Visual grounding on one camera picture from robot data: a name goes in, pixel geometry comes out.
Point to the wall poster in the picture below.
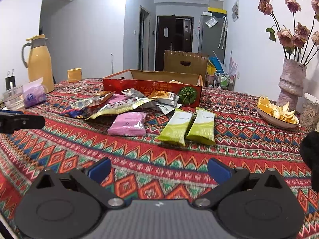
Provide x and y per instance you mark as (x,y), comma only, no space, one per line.
(235,11)

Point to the patterned red tablecloth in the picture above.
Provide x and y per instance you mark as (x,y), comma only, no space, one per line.
(141,166)

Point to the brown wooden chair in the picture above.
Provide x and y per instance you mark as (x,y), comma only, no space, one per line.
(185,62)

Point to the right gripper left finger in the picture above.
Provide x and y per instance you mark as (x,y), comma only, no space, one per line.
(89,181)

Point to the grey refrigerator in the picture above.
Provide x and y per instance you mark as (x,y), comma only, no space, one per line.
(209,35)

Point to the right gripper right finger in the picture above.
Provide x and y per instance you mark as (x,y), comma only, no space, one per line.
(229,180)

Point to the yellow round cup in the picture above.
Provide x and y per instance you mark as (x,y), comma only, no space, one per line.
(74,75)

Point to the yellow thermos jug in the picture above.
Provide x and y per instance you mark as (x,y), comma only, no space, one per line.
(38,64)

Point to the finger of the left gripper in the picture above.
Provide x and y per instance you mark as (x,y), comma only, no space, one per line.
(11,121)

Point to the colourful foil snack bag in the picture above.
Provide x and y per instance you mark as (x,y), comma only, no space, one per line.
(84,108)

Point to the cluttered storage rack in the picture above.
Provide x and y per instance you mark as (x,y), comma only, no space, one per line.
(223,81)

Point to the long green nut packet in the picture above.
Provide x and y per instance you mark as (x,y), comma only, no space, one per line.
(120,107)

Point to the orange white chips packet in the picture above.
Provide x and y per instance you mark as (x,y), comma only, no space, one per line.
(165,97)

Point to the clear plastic cup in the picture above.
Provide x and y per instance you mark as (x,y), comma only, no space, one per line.
(14,99)

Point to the purple tissue pack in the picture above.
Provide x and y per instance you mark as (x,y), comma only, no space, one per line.
(34,93)

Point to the red cardboard snack box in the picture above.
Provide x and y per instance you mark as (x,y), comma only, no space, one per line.
(185,85)

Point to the silver foil snack packet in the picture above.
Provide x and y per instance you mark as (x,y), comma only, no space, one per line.
(156,104)

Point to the dark brown door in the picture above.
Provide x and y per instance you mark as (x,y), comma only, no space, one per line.
(174,33)

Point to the pink textured vase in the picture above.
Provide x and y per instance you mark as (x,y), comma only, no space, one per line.
(291,83)

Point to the plate of orange peels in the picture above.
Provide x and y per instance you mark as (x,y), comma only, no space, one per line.
(278,116)

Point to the green snack bar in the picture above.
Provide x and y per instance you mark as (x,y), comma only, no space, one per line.
(202,129)
(175,129)

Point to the pink snack packet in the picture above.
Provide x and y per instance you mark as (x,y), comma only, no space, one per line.
(128,124)
(116,98)

